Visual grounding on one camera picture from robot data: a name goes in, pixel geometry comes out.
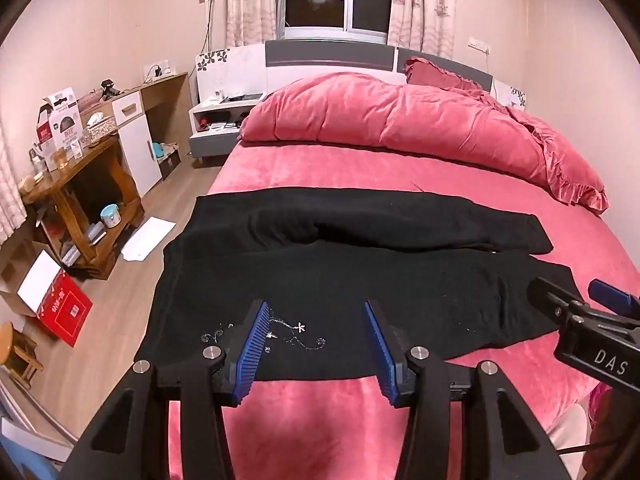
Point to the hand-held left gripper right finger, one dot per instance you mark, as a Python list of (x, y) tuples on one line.
[(382, 355)]

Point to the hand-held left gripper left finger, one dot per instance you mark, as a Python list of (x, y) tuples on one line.
[(252, 350)]

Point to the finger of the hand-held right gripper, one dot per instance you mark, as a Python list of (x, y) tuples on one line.
[(612, 297), (550, 297)]

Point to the black pants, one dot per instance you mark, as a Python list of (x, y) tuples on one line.
[(350, 280)]

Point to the person's right forearm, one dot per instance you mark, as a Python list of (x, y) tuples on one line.
[(617, 425)]

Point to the person's white clothing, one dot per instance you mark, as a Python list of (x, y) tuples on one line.
[(570, 440)]

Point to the bed with pink sheet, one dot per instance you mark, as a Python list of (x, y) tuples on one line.
[(320, 425)]

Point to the white paper sheet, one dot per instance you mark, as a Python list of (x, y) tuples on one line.
[(147, 237)]

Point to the blue and white pot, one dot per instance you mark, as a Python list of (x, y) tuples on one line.
[(110, 216)]

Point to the brown box under desk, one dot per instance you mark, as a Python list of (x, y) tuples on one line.
[(172, 162)]

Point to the brown wooden side table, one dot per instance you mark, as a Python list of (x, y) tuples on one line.
[(120, 180)]

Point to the blue plastic basin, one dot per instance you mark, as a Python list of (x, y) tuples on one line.
[(159, 151)]

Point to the white and grey nightstand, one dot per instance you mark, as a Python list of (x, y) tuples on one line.
[(215, 132)]

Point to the open cardboard box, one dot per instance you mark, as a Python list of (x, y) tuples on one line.
[(37, 275)]

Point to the wood and white desk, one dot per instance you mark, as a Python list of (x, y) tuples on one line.
[(137, 150)]

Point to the pink duvet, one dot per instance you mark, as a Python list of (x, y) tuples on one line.
[(400, 120)]

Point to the round wooden stool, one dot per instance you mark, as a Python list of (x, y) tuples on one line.
[(12, 345)]

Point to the pink ruffled pillow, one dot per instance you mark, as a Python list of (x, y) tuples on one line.
[(440, 72)]

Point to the tissue box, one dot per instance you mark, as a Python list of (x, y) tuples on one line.
[(100, 127)]

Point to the white and grey headboard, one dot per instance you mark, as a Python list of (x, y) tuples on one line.
[(240, 67)]

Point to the white and red printed carton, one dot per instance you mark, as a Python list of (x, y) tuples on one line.
[(60, 125)]

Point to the pink pouch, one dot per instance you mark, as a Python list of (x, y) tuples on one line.
[(90, 100)]

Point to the small black device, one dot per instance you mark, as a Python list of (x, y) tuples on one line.
[(110, 87)]

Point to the patterned curtain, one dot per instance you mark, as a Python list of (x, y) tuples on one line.
[(250, 5), (425, 10)]

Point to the white wall outlet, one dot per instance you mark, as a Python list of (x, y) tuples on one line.
[(477, 44)]

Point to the wall outlet with charger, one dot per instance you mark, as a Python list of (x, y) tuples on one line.
[(160, 70)]

